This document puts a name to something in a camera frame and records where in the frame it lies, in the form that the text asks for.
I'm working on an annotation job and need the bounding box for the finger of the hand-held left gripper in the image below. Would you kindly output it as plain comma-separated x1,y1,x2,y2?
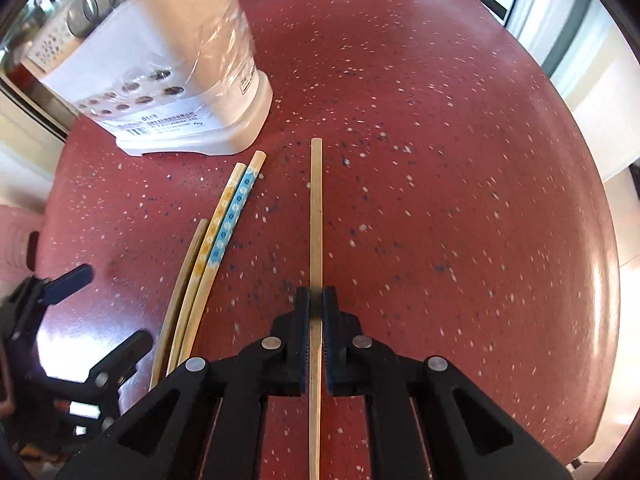
87,329,155,392
30,263,95,307

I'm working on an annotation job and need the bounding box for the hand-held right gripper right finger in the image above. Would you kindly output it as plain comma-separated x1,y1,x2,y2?
321,286,573,480

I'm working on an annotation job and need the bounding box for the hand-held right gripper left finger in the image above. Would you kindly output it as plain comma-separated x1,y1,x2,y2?
55,286,312,480

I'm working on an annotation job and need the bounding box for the plain bamboo chopstick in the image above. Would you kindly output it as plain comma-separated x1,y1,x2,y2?
149,218,210,392
308,137,324,480

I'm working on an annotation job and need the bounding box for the yellow patterned bamboo chopstick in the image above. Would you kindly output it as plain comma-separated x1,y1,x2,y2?
166,162,247,376

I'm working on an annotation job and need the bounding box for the blue patterned bamboo chopstick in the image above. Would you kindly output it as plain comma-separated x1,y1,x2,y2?
177,150,267,363

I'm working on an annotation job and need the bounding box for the white plastic utensil holder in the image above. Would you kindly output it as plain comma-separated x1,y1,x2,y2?
20,0,274,157

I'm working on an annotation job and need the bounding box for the pink plastic stool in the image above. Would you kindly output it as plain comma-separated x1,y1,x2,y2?
0,204,43,283

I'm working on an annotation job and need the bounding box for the white plastic storage cart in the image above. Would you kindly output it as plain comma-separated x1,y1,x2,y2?
10,0,171,81

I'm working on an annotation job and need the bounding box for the sliding door frame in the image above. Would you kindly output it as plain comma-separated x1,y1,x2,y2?
505,0,607,77

